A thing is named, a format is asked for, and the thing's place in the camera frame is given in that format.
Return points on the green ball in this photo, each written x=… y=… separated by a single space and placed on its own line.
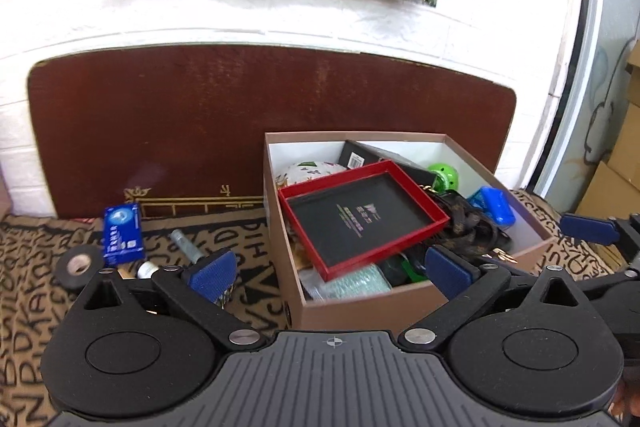
x=441 y=176

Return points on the dark red wooden headboard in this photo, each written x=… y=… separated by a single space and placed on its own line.
x=200 y=132

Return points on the white framed glass door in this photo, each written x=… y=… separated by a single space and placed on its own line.
x=590 y=57

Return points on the grey metal cylinder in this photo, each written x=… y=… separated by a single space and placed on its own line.
x=185 y=245

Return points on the brown cardboard storage box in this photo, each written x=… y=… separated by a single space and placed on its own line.
x=350 y=312

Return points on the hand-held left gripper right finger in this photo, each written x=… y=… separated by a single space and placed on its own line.
x=447 y=274

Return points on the letter printed brown blanket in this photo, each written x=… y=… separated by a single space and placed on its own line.
x=30 y=347

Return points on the white floral pouch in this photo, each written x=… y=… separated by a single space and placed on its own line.
x=310 y=173

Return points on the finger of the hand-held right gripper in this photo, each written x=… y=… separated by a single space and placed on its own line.
x=610 y=279
x=587 y=228

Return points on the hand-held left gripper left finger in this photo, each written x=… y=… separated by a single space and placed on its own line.
x=215 y=274

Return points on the black tape roll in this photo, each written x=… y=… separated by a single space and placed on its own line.
x=80 y=264

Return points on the white green small bottle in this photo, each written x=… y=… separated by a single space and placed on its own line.
x=147 y=270

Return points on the open cardboard box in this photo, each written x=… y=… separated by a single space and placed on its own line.
x=612 y=167

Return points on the blue tissue pack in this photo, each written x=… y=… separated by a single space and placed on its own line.
x=122 y=233

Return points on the blue wrapped pack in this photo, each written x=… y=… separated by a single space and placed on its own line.
x=494 y=205

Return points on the black small box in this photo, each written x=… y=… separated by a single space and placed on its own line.
x=370 y=156

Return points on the red framed black tray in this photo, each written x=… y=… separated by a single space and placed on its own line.
x=360 y=217

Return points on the teal bubble wrap packet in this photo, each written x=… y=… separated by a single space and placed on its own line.
x=350 y=284

